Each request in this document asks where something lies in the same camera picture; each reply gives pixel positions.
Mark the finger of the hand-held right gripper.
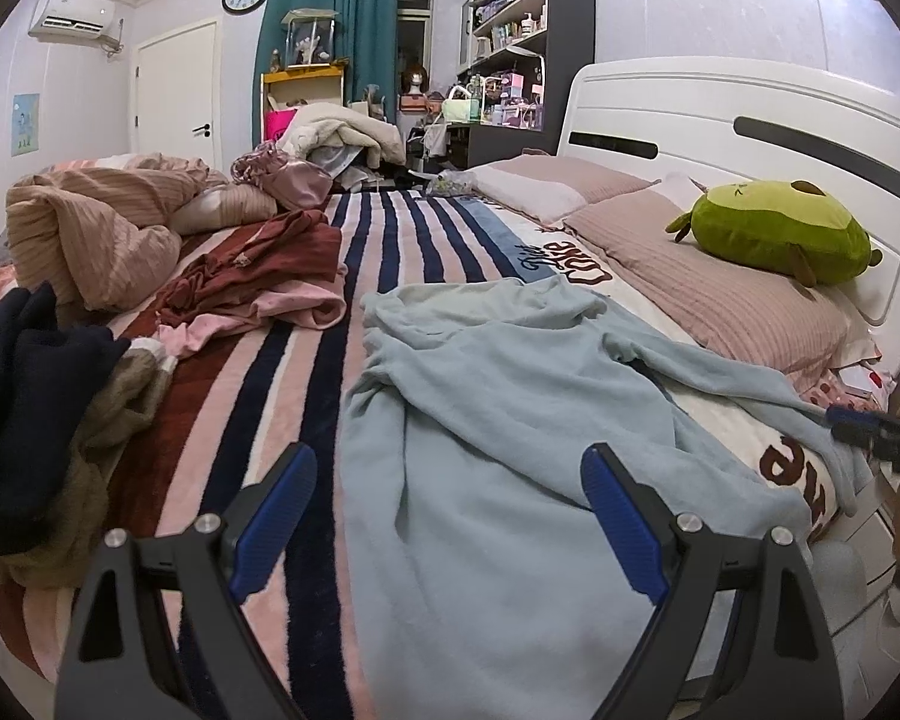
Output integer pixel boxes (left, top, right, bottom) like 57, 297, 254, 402
827, 405, 900, 477

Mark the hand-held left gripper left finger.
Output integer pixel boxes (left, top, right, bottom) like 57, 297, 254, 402
54, 442, 320, 720

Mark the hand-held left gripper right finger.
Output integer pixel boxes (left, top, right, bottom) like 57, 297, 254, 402
579, 444, 845, 720

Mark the light blue fleece garment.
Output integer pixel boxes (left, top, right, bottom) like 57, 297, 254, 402
337, 276, 875, 720

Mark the pink patterned bed sheet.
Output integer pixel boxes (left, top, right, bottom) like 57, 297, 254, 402
795, 356, 900, 421

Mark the striped plush blanket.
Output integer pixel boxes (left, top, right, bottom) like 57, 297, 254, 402
0, 187, 841, 720

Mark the olive green garment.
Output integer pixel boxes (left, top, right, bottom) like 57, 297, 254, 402
0, 337, 177, 590

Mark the green avocado plush toy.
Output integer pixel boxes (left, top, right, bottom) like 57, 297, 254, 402
666, 180, 884, 287

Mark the pink garment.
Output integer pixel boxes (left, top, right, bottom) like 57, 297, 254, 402
154, 286, 347, 361

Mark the large pink ribbed pillow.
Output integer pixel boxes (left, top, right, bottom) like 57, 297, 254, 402
564, 181, 856, 391

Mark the dark navy garment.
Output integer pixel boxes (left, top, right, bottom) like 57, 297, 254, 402
0, 281, 132, 560

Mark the maroon garment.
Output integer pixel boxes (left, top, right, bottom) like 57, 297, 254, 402
154, 210, 344, 331

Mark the pink satin cloth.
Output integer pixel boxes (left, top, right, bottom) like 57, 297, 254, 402
231, 142, 335, 211

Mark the small pink pillow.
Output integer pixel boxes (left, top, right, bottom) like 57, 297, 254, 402
469, 154, 657, 224

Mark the beige ribbed duvet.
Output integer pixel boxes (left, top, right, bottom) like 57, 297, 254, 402
6, 165, 278, 312

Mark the white bed headboard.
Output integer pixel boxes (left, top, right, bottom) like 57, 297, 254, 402
555, 56, 900, 391

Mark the small patterned pouch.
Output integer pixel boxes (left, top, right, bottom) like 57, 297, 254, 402
427, 172, 481, 197

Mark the cream blanket pile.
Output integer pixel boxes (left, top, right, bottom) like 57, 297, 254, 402
277, 101, 406, 166

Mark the white door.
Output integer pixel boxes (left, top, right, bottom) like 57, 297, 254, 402
131, 21, 218, 170

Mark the yellow shelf rack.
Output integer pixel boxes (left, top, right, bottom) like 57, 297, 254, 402
260, 64, 346, 143

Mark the glass display case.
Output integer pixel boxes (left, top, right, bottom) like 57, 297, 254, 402
283, 9, 338, 68

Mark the dark shelf unit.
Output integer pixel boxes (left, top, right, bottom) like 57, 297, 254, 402
457, 0, 597, 166

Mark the window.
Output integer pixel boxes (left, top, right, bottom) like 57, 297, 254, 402
396, 0, 437, 91

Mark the white air conditioner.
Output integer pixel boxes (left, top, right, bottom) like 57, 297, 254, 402
28, 0, 125, 55

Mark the small wall poster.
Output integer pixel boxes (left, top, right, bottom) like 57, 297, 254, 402
11, 94, 41, 158

